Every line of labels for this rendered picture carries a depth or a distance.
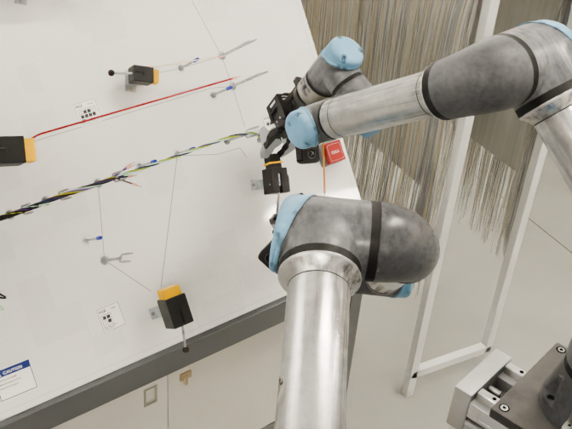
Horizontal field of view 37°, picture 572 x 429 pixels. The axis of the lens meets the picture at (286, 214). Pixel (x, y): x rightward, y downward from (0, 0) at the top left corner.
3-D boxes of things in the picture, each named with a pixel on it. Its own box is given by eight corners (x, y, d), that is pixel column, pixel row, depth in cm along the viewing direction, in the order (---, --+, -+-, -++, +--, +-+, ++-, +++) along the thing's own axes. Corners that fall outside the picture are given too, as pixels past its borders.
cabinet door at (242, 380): (339, 389, 241) (356, 278, 219) (170, 479, 212) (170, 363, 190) (333, 383, 243) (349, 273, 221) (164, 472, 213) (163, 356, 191)
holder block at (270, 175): (264, 195, 193) (273, 192, 190) (261, 169, 194) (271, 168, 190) (279, 194, 196) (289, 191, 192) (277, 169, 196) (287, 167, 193)
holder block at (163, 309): (163, 355, 182) (184, 357, 174) (145, 300, 181) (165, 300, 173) (182, 346, 185) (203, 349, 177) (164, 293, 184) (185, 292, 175)
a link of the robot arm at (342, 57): (348, 70, 164) (323, 36, 166) (321, 105, 172) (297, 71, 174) (375, 62, 169) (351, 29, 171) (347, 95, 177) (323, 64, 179)
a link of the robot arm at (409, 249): (463, 201, 120) (410, 251, 168) (383, 193, 120) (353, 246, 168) (458, 284, 117) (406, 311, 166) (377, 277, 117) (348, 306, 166)
